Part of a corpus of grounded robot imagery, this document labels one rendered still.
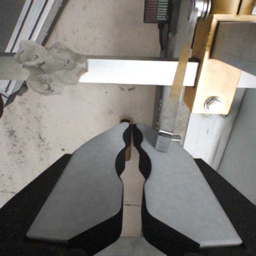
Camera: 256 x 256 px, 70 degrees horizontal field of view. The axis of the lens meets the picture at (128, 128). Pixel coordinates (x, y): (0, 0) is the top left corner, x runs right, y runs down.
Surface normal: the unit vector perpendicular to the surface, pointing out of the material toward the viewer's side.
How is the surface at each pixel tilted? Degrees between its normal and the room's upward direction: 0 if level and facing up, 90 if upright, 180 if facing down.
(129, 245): 90
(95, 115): 0
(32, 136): 0
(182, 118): 0
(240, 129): 90
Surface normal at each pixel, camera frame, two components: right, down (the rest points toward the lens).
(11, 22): -0.02, 0.50
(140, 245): 0.03, -0.87
